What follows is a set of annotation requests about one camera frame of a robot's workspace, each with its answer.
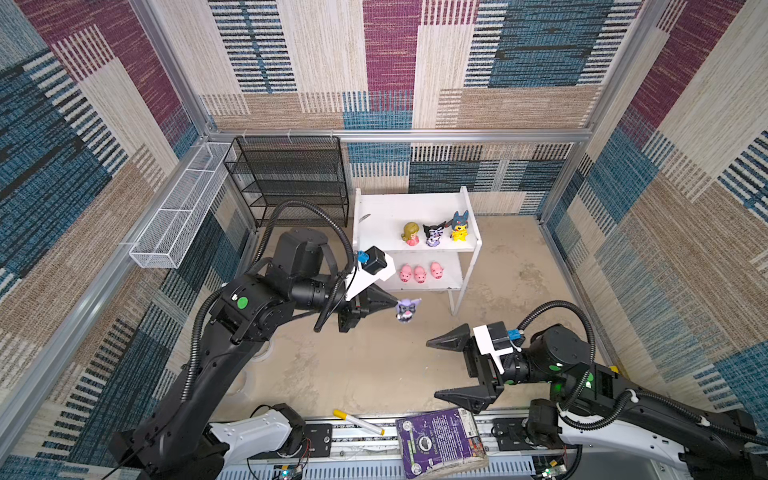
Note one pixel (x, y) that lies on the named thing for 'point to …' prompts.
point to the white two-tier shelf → (378, 219)
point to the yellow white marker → (359, 422)
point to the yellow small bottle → (614, 368)
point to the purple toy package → (440, 443)
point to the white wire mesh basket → (170, 231)
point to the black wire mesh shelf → (273, 170)
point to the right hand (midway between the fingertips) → (433, 371)
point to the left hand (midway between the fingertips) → (394, 298)
